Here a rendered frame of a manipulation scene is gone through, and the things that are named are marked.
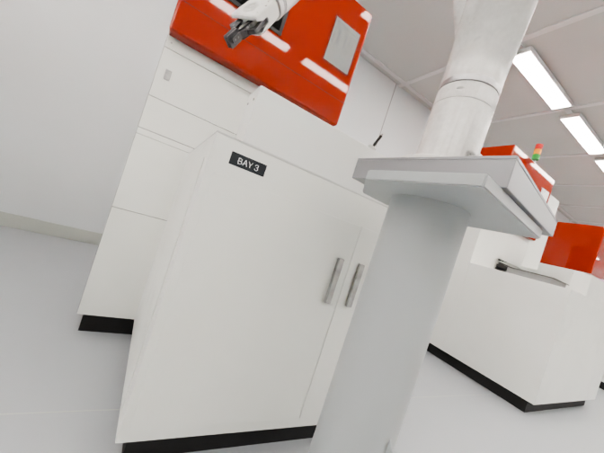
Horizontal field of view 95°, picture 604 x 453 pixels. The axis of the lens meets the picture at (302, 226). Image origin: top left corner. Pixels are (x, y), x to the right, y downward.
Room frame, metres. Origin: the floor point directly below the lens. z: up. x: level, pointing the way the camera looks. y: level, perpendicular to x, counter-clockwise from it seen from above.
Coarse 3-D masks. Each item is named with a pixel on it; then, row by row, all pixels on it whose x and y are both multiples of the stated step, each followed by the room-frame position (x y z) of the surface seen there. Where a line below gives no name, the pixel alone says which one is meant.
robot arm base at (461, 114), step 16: (464, 80) 0.55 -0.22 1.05; (448, 96) 0.57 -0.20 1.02; (464, 96) 0.55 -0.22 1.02; (480, 96) 0.54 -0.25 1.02; (496, 96) 0.55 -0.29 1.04; (432, 112) 0.59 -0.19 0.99; (448, 112) 0.56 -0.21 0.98; (464, 112) 0.54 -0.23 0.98; (480, 112) 0.54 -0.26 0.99; (432, 128) 0.57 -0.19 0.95; (448, 128) 0.55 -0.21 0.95; (464, 128) 0.54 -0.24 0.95; (480, 128) 0.54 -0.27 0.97; (432, 144) 0.56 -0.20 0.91; (448, 144) 0.54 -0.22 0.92; (464, 144) 0.54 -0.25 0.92; (480, 144) 0.55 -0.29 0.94
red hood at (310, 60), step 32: (192, 0) 1.05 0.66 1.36; (224, 0) 1.10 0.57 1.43; (320, 0) 1.28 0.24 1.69; (352, 0) 1.35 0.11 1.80; (192, 32) 1.06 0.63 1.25; (224, 32) 1.11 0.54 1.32; (288, 32) 1.23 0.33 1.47; (320, 32) 1.30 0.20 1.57; (352, 32) 1.38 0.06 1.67; (224, 64) 1.16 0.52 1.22; (256, 64) 1.19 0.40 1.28; (288, 64) 1.25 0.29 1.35; (320, 64) 1.33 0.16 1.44; (352, 64) 1.41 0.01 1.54; (288, 96) 1.28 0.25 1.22; (320, 96) 1.35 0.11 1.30
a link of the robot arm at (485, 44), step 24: (480, 0) 0.52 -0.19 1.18; (504, 0) 0.51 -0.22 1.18; (528, 0) 0.50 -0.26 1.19; (480, 24) 0.54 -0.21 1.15; (504, 24) 0.52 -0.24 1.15; (456, 48) 0.58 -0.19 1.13; (480, 48) 0.55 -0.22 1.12; (504, 48) 0.54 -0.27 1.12; (456, 72) 0.57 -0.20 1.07; (480, 72) 0.54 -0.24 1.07; (504, 72) 0.56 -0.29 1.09
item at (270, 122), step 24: (264, 96) 0.66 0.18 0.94; (264, 120) 0.67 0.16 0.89; (288, 120) 0.69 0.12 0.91; (312, 120) 0.72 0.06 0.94; (264, 144) 0.67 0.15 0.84; (288, 144) 0.70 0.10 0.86; (312, 144) 0.73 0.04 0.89; (336, 144) 0.77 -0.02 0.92; (360, 144) 0.81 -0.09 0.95; (312, 168) 0.74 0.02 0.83; (336, 168) 0.78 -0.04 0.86; (360, 192) 0.83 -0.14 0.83
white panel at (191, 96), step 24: (168, 48) 1.08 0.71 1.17; (168, 72) 1.08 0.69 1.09; (192, 72) 1.13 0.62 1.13; (216, 72) 1.17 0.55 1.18; (168, 96) 1.10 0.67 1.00; (192, 96) 1.14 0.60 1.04; (216, 96) 1.18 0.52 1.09; (240, 96) 1.23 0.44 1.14; (144, 120) 1.08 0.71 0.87; (168, 120) 1.11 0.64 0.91; (192, 120) 1.16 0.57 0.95; (216, 120) 1.20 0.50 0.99; (240, 120) 1.24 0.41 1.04; (168, 144) 1.13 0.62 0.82; (192, 144) 1.17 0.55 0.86
